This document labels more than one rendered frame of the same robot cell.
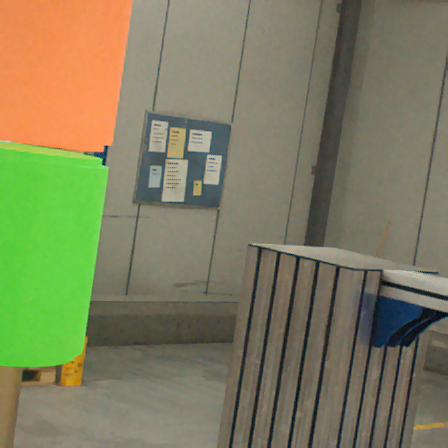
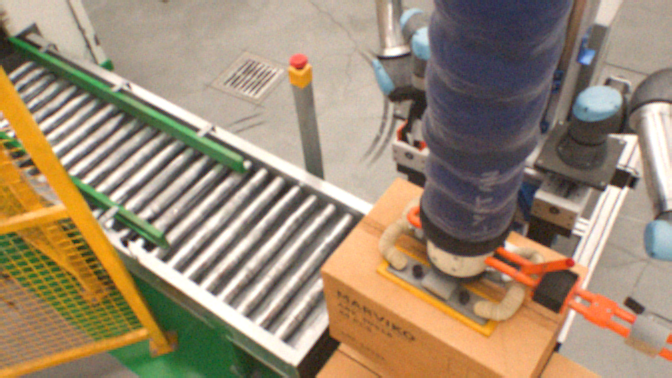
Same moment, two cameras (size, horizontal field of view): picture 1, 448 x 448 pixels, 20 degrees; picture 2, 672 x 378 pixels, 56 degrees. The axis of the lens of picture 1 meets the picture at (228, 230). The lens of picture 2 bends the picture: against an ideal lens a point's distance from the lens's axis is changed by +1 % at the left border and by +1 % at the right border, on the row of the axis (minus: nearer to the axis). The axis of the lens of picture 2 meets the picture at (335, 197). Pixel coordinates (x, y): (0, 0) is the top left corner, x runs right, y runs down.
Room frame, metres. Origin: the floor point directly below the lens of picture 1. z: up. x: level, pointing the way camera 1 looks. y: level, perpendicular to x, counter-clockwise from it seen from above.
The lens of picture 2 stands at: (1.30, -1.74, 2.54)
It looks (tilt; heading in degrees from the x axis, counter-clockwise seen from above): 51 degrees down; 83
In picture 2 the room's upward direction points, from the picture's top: 7 degrees counter-clockwise
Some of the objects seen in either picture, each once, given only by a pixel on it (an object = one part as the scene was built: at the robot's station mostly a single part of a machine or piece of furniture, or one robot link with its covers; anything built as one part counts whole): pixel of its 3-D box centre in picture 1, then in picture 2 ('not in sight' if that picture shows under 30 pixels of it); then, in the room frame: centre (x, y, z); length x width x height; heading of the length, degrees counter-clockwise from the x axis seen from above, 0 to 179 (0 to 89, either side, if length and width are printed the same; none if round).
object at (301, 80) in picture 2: not in sight; (312, 155); (1.46, 0.16, 0.50); 0.07 x 0.07 x 1.00; 42
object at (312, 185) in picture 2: not in sight; (189, 129); (0.94, 0.49, 0.50); 2.31 x 0.05 x 0.19; 132
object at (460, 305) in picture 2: not in sight; (439, 286); (1.65, -0.95, 1.10); 0.34 x 0.10 x 0.05; 131
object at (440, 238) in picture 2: not in sight; (466, 210); (1.72, -0.88, 1.32); 0.23 x 0.23 x 0.04
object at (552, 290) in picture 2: not in sight; (555, 287); (1.88, -1.08, 1.20); 0.10 x 0.08 x 0.06; 41
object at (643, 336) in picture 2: not in sight; (646, 336); (2.02, -1.24, 1.20); 0.07 x 0.07 x 0.04; 41
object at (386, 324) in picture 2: not in sight; (447, 305); (1.70, -0.89, 0.87); 0.60 x 0.40 x 0.40; 132
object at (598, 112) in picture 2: not in sight; (596, 113); (2.24, -0.57, 1.20); 0.13 x 0.12 x 0.14; 160
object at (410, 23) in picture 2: not in sight; (423, 29); (1.76, -0.40, 1.50); 0.11 x 0.11 x 0.08; 88
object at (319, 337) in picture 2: not in sight; (353, 290); (1.47, -0.60, 0.58); 0.70 x 0.03 x 0.06; 42
